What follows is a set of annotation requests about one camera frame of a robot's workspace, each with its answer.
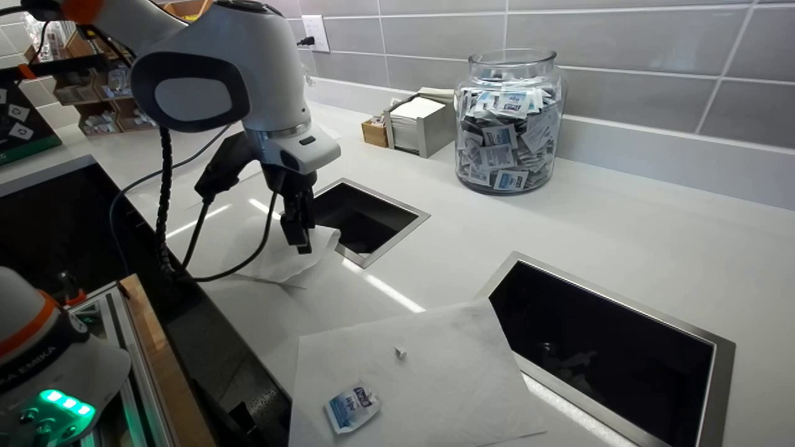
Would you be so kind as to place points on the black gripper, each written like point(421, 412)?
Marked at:
point(295, 192)

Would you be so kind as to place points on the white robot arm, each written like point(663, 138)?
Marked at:
point(234, 66)

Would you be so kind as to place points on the white orange robot base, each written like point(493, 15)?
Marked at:
point(54, 375)

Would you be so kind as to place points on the white tissue front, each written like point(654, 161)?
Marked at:
point(458, 387)

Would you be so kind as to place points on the small square counter opening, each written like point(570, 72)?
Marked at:
point(367, 222)

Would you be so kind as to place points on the small brown box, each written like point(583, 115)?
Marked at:
point(374, 133)

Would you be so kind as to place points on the white napkin dispenser box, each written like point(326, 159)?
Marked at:
point(421, 122)

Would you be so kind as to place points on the blue white sugar packet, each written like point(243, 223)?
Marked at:
point(351, 407)

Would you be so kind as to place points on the glass jar of packets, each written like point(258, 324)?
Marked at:
point(506, 122)

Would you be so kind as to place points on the wooden condiment shelf rack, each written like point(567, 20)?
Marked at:
point(90, 89)

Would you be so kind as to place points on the large square counter opening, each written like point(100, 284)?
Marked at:
point(651, 377)

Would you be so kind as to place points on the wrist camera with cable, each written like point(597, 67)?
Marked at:
point(216, 178)

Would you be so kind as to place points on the white wall outlet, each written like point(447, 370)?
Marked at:
point(315, 31)

